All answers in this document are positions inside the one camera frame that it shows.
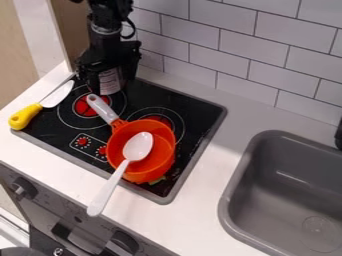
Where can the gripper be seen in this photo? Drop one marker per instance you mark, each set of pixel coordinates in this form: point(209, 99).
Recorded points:
point(106, 50)

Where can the black can with white label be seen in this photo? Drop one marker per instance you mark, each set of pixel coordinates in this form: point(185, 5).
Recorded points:
point(109, 81)

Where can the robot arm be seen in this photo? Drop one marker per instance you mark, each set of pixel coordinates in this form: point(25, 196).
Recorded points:
point(107, 13)

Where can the white plastic spoon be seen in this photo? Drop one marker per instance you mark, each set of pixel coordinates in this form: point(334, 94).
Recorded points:
point(135, 148)

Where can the toy stove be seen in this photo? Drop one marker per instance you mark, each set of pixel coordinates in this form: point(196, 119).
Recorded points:
point(187, 116)

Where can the green toy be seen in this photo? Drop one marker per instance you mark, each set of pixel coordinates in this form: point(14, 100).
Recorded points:
point(157, 181)

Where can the toy sink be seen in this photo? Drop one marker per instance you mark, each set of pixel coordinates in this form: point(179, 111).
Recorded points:
point(289, 196)

